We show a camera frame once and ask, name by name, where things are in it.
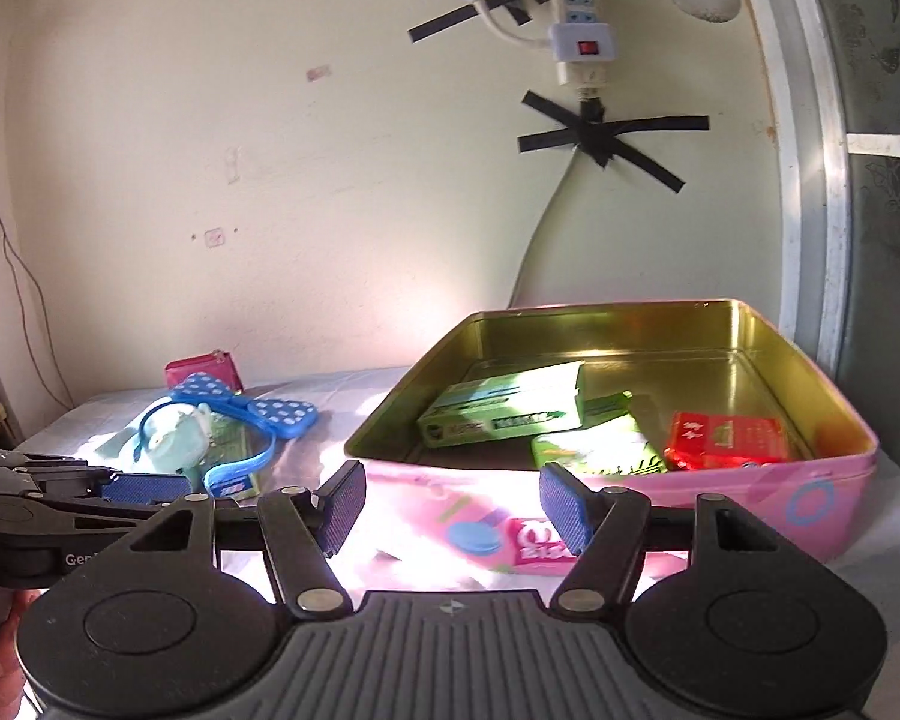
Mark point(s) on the red box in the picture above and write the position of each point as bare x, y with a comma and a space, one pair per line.
727, 439

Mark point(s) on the white power strip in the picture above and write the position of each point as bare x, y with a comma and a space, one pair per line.
581, 15

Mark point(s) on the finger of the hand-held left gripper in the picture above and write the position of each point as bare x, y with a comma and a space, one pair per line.
146, 487

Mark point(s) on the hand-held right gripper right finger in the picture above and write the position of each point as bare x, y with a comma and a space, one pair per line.
562, 510

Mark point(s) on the black tape strips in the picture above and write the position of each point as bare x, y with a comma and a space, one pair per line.
457, 15

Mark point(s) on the teal plush toy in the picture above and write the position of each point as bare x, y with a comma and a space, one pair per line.
172, 439

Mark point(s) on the blue polka dot headband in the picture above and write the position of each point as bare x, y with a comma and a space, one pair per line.
281, 411

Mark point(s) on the white bed sheet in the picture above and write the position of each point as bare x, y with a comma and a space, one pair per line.
330, 397

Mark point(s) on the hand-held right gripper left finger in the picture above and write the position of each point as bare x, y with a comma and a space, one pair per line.
345, 506

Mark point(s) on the red zipper pouch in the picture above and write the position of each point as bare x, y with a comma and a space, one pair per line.
206, 370

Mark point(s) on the large green and white box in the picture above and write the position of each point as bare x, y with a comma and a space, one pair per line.
510, 401

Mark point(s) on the black tape cross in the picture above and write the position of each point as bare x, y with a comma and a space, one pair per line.
596, 139

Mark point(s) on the pink square wall sticker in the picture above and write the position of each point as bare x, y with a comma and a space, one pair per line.
214, 238

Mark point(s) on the small green box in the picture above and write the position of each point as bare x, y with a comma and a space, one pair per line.
600, 446

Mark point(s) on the pink biscuit tin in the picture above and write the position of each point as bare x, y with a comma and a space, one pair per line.
757, 502

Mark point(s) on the window with grey frame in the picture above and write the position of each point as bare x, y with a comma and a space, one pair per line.
810, 165

